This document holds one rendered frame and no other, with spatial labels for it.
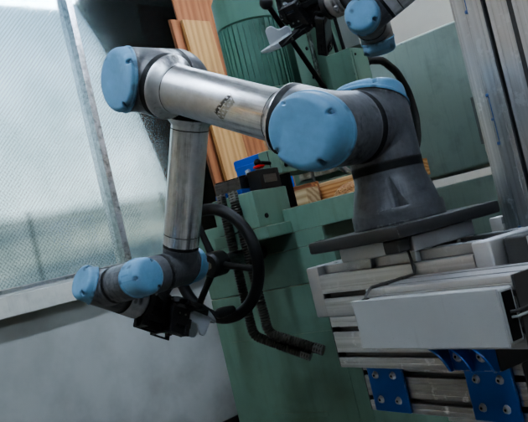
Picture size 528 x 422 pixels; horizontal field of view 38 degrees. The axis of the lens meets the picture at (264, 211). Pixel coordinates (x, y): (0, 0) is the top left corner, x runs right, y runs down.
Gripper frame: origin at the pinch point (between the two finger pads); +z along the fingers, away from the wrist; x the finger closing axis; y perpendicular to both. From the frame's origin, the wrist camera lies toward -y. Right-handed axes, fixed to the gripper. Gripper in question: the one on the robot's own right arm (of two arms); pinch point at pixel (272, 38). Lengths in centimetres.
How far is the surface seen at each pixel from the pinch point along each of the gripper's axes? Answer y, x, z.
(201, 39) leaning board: -29, -118, 120
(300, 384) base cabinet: -64, 59, 10
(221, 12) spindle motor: 10.0, -6.5, 13.7
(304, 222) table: -32.8, 35.5, -2.9
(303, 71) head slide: -16.3, -10.8, 5.5
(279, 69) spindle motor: -8.8, -0.9, 4.5
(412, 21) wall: -104, -220, 76
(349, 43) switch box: -21.1, -27.7, -1.2
